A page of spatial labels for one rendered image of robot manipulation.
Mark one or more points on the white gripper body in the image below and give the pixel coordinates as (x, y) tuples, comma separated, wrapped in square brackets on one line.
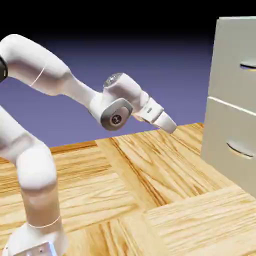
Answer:
[(165, 121)]

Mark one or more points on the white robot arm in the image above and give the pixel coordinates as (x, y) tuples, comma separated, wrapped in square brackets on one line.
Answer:
[(50, 74)]

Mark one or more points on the pale grey drawer front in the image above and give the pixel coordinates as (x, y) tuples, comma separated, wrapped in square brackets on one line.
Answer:
[(222, 140), (228, 66)]

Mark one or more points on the pale grey cabinet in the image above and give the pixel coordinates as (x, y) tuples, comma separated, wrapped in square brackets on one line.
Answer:
[(230, 96)]

